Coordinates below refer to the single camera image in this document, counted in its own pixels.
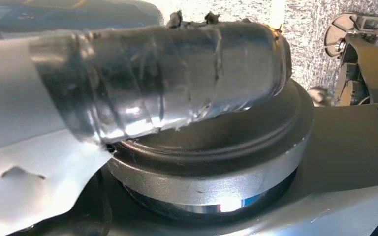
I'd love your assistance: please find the blue metal shelf rack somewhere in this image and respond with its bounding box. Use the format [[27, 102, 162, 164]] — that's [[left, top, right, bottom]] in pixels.
[[0, 0, 164, 33]]

